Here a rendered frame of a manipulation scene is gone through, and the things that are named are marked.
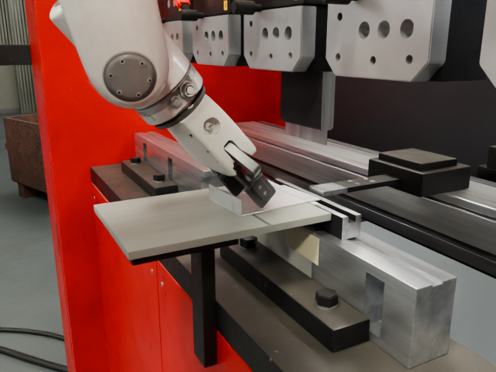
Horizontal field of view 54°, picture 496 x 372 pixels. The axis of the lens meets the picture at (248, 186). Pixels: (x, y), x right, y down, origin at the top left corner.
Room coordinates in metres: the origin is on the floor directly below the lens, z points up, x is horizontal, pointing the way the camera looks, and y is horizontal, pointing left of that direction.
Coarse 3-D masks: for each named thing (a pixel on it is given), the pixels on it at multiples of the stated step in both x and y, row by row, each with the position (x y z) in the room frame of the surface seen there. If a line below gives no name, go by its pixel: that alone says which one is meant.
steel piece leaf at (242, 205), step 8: (216, 192) 0.64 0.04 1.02; (224, 192) 0.62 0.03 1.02; (280, 192) 0.68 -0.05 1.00; (216, 200) 0.64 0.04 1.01; (224, 200) 0.62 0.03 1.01; (232, 200) 0.60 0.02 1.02; (240, 200) 0.58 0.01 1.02; (248, 200) 0.64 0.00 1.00; (272, 200) 0.64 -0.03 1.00; (280, 200) 0.64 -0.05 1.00; (288, 200) 0.64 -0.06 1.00; (296, 200) 0.64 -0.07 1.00; (304, 200) 0.64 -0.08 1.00; (232, 208) 0.60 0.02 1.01; (240, 208) 0.58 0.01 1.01; (248, 208) 0.61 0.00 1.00; (256, 208) 0.61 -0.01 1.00; (264, 208) 0.61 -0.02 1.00; (272, 208) 0.61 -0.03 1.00
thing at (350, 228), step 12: (276, 180) 0.76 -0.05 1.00; (324, 204) 0.65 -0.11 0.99; (336, 204) 0.63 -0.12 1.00; (336, 216) 0.59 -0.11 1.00; (348, 216) 0.60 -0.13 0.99; (360, 216) 0.59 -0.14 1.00; (324, 228) 0.61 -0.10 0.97; (336, 228) 0.59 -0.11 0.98; (348, 228) 0.58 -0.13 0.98; (360, 228) 0.59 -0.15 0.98
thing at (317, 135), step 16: (288, 80) 0.71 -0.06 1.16; (304, 80) 0.67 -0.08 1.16; (320, 80) 0.64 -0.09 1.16; (288, 96) 0.71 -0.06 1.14; (304, 96) 0.67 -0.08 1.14; (320, 96) 0.64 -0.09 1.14; (288, 112) 0.71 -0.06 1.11; (304, 112) 0.67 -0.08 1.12; (320, 112) 0.64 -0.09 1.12; (288, 128) 0.72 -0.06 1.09; (304, 128) 0.68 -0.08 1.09; (320, 128) 0.64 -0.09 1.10
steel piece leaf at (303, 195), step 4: (280, 188) 0.70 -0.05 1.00; (284, 188) 0.70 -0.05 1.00; (288, 188) 0.70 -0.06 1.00; (292, 188) 0.70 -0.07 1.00; (288, 192) 0.68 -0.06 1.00; (292, 192) 0.68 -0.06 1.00; (296, 192) 0.68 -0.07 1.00; (300, 192) 0.68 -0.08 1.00; (300, 196) 0.66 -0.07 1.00; (304, 196) 0.66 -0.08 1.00; (308, 196) 0.66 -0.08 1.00; (312, 196) 0.66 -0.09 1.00; (308, 200) 0.64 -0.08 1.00; (312, 200) 0.65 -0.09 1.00; (316, 200) 0.65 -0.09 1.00
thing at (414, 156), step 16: (384, 160) 0.80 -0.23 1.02; (400, 160) 0.76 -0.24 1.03; (416, 160) 0.75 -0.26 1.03; (432, 160) 0.75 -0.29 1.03; (448, 160) 0.75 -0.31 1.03; (368, 176) 0.81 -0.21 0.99; (384, 176) 0.76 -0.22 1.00; (400, 176) 0.75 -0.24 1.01; (416, 176) 0.72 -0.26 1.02; (432, 176) 0.72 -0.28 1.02; (448, 176) 0.74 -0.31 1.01; (464, 176) 0.75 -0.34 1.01; (320, 192) 0.68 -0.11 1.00; (336, 192) 0.69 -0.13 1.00; (416, 192) 0.72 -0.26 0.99; (432, 192) 0.72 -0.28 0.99
